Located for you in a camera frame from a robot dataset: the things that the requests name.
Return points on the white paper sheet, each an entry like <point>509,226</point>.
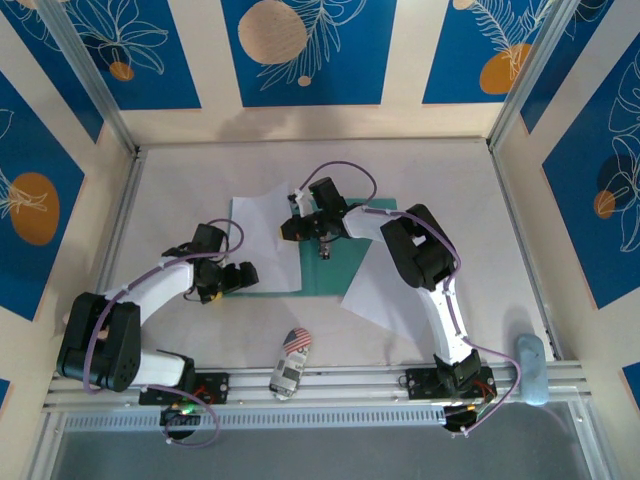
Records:
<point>380,300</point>
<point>260,240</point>

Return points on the metal folder clip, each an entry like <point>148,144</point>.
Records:
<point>325,251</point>

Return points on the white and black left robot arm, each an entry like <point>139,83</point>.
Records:
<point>160,285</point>

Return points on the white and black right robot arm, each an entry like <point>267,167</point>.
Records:
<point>440,310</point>

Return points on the black connector board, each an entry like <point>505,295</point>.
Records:
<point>175,417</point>
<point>457,422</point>

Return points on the plush doll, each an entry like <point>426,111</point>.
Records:
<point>66,318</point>

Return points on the blue-grey sponge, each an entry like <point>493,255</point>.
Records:
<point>532,370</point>

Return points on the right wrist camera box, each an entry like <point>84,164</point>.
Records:
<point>298,198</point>

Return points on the aluminium side rail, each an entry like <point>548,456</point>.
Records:
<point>126,200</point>
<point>502,180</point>

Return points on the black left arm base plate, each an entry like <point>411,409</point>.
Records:
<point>217,387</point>

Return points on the aluminium front rail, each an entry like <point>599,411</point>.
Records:
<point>350,385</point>

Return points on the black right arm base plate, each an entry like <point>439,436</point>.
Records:
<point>420,382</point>

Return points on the aluminium frame post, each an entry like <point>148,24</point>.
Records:
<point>533,70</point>
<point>90,70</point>

